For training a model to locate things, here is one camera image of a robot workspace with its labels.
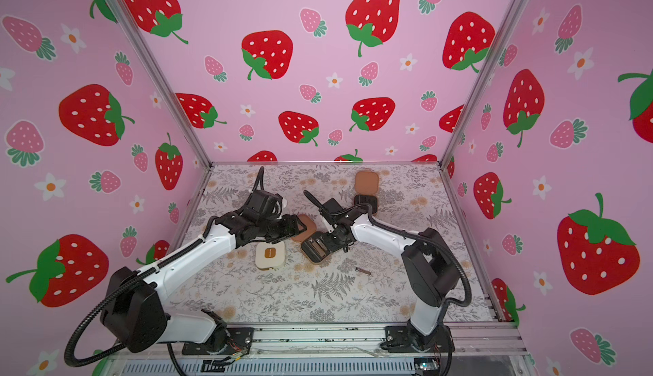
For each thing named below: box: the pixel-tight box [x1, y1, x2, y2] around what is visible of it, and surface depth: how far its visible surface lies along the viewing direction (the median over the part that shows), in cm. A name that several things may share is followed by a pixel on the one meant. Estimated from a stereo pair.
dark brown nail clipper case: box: [353, 171, 379, 214], surface depth 113 cm
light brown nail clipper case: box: [291, 214, 333, 265], surface depth 89 cm
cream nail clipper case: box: [255, 241, 286, 271], surface depth 91 cm
